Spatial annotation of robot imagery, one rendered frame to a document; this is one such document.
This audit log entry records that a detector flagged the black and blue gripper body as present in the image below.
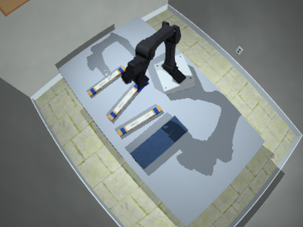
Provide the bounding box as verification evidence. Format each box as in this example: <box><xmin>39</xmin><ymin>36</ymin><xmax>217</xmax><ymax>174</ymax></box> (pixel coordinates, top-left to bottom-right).
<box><xmin>133</xmin><ymin>75</ymin><xmax>149</xmax><ymax>88</ymax></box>

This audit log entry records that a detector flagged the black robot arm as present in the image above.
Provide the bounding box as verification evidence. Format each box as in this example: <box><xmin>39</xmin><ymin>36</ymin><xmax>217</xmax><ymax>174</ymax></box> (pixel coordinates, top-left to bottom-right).
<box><xmin>121</xmin><ymin>21</ymin><xmax>186</xmax><ymax>84</ymax></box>

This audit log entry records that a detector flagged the tan rectangular box with blue bands and white label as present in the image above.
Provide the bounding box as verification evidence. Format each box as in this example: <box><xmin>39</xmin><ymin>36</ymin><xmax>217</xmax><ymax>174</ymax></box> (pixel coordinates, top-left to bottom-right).
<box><xmin>117</xmin><ymin>106</ymin><xmax>162</xmax><ymax>137</ymax></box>

